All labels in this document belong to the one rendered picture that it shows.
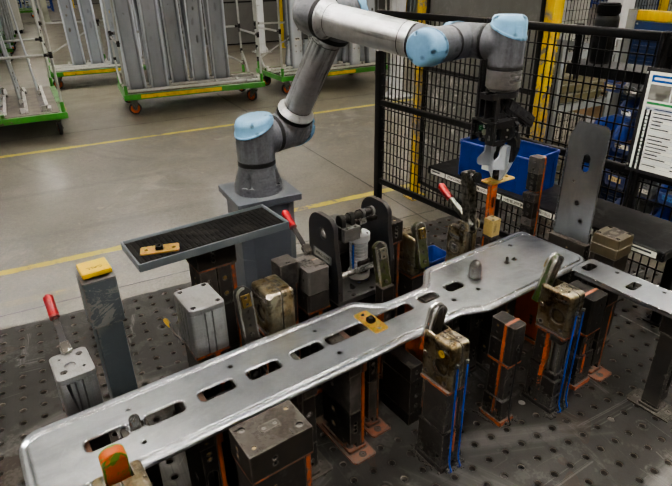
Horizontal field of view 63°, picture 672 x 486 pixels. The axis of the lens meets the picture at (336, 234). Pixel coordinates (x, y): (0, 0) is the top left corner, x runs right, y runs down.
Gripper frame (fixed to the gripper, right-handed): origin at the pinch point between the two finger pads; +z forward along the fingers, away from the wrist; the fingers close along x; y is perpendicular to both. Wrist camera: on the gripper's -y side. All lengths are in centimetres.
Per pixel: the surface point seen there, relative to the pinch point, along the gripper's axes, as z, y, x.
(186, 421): 27, 83, 6
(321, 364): 27, 55, 6
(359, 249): 20.8, 26.9, -19.6
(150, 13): 8, -124, -685
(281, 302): 22, 55, -11
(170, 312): 57, 63, -76
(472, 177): 7.3, -7.7, -14.9
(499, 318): 28.4, 12.3, 15.1
